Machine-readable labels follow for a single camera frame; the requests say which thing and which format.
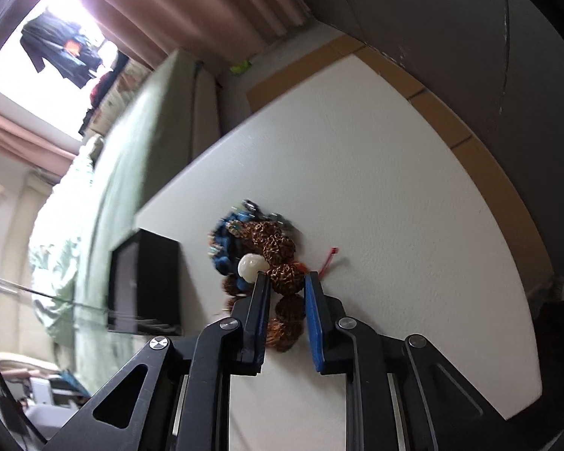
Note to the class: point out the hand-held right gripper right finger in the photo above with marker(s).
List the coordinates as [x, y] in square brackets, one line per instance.
[312, 324]

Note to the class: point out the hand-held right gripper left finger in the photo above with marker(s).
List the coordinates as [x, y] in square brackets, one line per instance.
[262, 319]

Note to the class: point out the black jewelry box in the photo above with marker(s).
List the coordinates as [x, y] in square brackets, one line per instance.
[145, 282]

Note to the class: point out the light green quilt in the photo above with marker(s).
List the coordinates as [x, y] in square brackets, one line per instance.
[61, 263]

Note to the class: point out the bed with green sheet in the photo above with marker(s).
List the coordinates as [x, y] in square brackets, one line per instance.
[160, 122]

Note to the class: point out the brown cardboard sheet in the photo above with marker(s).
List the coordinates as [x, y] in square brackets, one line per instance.
[498, 169]

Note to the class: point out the small green object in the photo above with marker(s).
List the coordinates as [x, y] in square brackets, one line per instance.
[239, 65]

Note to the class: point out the cream pipe cover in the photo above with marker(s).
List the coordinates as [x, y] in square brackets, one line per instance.
[30, 211]

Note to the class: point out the cream printed bedding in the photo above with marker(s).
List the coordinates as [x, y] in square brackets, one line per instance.
[117, 98]

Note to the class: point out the pile of dark red clothes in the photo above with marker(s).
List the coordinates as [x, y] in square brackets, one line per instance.
[98, 87]

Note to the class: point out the narrow pink curtain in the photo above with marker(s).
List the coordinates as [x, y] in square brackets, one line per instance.
[23, 136]

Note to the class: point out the wide pink curtain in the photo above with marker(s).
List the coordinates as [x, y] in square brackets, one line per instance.
[192, 4]

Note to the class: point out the hanging dark clothes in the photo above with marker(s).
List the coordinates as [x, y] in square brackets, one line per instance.
[56, 42]

